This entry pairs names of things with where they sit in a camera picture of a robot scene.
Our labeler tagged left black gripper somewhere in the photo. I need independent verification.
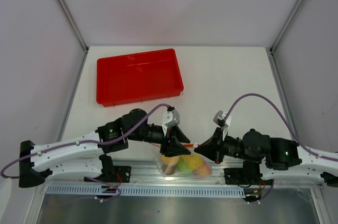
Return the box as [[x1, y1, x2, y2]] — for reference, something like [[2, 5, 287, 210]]
[[127, 124, 191, 157]]

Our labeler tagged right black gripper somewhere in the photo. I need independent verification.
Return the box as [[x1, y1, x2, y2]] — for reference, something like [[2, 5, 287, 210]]
[[193, 127, 260, 164]]

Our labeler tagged large orange peach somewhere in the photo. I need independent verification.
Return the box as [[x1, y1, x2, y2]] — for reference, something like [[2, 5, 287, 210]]
[[161, 155, 180, 166]]

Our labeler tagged yellow lemon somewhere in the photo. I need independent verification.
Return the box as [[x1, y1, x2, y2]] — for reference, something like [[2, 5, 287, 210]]
[[182, 154, 203, 170]]

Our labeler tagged small pink peach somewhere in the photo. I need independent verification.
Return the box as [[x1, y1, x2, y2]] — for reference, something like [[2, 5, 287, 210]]
[[194, 164, 212, 178]]

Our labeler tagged clear zip top bag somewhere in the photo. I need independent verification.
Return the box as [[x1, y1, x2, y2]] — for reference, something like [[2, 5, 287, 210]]
[[152, 143, 212, 179]]

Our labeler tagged green apple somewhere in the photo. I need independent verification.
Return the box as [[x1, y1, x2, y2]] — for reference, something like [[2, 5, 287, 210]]
[[176, 161, 193, 176]]

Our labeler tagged brown kiwi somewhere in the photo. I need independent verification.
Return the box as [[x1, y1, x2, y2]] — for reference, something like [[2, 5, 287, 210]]
[[162, 165, 176, 176]]

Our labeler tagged red plastic bin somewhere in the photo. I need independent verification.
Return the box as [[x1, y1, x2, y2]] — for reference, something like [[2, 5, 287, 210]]
[[96, 49, 184, 107]]

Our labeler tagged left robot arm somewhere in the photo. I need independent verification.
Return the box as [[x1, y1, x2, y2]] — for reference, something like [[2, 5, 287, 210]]
[[19, 106, 191, 188]]

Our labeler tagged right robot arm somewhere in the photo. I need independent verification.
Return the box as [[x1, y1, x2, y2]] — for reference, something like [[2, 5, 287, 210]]
[[194, 128, 337, 188]]

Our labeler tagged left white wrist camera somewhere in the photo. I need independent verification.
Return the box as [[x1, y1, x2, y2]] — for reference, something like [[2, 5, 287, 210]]
[[162, 106, 180, 135]]

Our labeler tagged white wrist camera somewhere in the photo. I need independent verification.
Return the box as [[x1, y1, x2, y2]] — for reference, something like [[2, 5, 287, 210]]
[[162, 106, 180, 135], [213, 110, 232, 138]]

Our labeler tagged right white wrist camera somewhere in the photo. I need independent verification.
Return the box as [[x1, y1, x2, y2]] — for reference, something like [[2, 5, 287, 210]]
[[213, 110, 232, 138]]

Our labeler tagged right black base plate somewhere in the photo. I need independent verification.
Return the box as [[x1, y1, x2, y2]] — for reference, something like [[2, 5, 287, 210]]
[[223, 167, 259, 188]]

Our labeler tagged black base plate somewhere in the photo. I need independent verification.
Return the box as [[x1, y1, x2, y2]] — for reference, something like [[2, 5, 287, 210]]
[[91, 166, 132, 183], [223, 167, 259, 188]]

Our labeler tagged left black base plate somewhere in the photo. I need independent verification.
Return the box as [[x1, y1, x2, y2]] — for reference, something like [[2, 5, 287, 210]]
[[91, 166, 132, 183]]

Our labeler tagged aluminium rail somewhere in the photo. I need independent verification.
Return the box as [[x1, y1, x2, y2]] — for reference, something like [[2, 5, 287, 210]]
[[33, 154, 323, 188]]

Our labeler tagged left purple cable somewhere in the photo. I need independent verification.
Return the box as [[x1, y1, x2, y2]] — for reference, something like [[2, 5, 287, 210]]
[[0, 103, 172, 203]]

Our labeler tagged perforated cable tray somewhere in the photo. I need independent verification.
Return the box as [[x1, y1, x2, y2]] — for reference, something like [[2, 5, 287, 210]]
[[46, 184, 250, 198]]

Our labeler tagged right frame post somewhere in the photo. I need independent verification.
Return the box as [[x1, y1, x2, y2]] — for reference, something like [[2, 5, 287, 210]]
[[269, 0, 324, 53]]

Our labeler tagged frame post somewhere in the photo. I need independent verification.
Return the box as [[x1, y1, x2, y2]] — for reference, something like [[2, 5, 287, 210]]
[[269, 0, 324, 53], [40, 0, 89, 53]]

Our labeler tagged left frame post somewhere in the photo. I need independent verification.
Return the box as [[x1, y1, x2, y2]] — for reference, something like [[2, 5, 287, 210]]
[[40, 0, 89, 53]]

